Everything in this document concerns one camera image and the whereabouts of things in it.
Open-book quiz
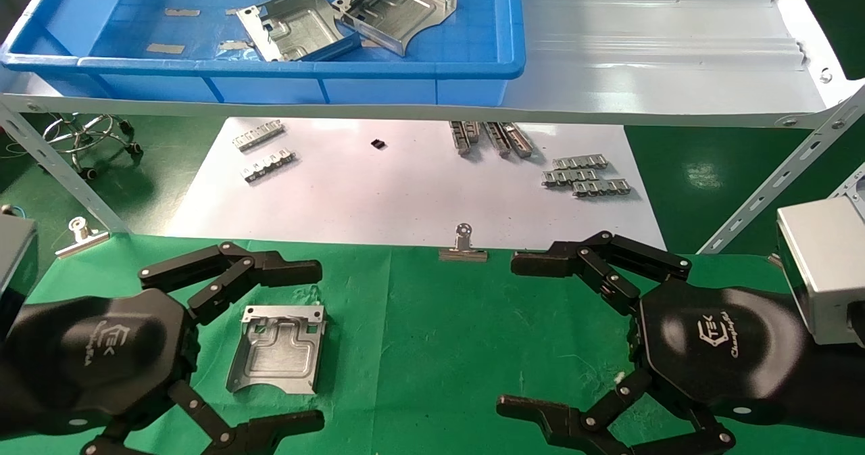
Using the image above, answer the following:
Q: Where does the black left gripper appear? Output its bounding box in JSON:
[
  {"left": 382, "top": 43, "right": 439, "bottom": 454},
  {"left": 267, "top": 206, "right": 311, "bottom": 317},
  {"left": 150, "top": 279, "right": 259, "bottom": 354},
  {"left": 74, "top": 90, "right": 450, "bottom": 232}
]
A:
[{"left": 5, "top": 287, "right": 326, "bottom": 455}]

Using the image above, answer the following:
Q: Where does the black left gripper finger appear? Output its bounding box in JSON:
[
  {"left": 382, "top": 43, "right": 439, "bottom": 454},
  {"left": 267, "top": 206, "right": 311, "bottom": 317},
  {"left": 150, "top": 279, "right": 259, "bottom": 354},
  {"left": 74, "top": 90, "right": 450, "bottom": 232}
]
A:
[{"left": 138, "top": 241, "right": 324, "bottom": 326}]

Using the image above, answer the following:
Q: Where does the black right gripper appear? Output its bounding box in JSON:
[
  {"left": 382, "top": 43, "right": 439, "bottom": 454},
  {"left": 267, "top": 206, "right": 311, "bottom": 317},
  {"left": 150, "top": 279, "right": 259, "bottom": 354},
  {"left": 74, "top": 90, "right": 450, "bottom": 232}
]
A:
[{"left": 496, "top": 231, "right": 809, "bottom": 455}]

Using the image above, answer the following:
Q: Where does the stamped sheet metal bracket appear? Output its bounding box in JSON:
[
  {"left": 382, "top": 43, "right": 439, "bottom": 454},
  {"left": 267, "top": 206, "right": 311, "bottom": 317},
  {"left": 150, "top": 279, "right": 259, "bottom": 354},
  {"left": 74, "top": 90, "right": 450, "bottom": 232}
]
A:
[
  {"left": 225, "top": 304, "right": 328, "bottom": 396},
  {"left": 331, "top": 0, "right": 458, "bottom": 57},
  {"left": 237, "top": 0, "right": 363, "bottom": 63}
]

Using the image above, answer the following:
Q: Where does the notched metal strip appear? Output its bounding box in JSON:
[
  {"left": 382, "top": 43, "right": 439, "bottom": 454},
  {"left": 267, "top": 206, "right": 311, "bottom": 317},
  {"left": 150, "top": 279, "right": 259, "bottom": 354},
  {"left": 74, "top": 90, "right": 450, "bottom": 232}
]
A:
[
  {"left": 241, "top": 147, "right": 297, "bottom": 185},
  {"left": 541, "top": 168, "right": 599, "bottom": 189},
  {"left": 232, "top": 120, "right": 287, "bottom": 152},
  {"left": 552, "top": 155, "right": 610, "bottom": 171},
  {"left": 572, "top": 178, "right": 633, "bottom": 199}
]

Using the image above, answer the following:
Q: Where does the silver binder clip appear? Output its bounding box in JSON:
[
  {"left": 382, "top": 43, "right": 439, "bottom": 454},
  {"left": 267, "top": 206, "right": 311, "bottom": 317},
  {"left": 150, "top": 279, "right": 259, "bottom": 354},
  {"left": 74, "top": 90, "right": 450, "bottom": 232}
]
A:
[
  {"left": 55, "top": 216, "right": 111, "bottom": 260},
  {"left": 439, "top": 222, "right": 489, "bottom": 264}
]

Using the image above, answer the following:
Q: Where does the green table cloth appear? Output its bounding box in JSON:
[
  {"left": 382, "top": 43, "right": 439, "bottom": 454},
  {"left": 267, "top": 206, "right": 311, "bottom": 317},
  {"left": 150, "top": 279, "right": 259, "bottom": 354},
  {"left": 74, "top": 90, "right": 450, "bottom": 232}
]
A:
[{"left": 0, "top": 233, "right": 865, "bottom": 455}]

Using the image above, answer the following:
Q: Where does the white paper sheet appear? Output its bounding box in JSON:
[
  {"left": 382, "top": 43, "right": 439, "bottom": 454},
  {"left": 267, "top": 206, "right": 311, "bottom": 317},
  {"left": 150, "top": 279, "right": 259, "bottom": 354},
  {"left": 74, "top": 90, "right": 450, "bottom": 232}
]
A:
[{"left": 166, "top": 117, "right": 669, "bottom": 254}]

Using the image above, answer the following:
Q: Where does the chrome stool base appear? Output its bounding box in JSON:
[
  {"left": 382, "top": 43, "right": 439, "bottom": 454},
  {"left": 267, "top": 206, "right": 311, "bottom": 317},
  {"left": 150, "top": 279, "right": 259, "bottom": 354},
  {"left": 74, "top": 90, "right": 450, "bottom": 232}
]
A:
[{"left": 42, "top": 114, "right": 144, "bottom": 179}]

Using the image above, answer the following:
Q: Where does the blue plastic bin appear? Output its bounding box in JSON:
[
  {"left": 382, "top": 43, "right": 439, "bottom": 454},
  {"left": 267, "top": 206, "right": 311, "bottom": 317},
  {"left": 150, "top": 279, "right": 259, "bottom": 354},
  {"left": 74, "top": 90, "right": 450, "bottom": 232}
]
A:
[{"left": 0, "top": 0, "right": 527, "bottom": 107}]

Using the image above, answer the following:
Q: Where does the perforated metal shelf strut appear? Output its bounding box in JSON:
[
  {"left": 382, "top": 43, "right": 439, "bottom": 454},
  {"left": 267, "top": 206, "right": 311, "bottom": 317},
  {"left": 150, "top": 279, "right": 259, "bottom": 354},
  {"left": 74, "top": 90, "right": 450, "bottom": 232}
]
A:
[
  {"left": 696, "top": 87, "right": 865, "bottom": 255},
  {"left": 830, "top": 163, "right": 865, "bottom": 203},
  {"left": 0, "top": 100, "right": 133, "bottom": 235}
]

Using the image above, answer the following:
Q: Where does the white shelf panel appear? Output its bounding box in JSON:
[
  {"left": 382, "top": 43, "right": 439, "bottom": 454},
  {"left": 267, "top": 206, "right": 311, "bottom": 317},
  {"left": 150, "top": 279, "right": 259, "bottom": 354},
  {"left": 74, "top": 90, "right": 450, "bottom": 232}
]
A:
[{"left": 0, "top": 0, "right": 865, "bottom": 130}]

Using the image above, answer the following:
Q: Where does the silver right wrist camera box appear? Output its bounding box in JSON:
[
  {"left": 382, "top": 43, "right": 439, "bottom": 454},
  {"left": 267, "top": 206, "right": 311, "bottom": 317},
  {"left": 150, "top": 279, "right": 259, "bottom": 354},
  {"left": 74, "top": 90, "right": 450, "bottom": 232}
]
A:
[{"left": 776, "top": 197, "right": 865, "bottom": 346}]

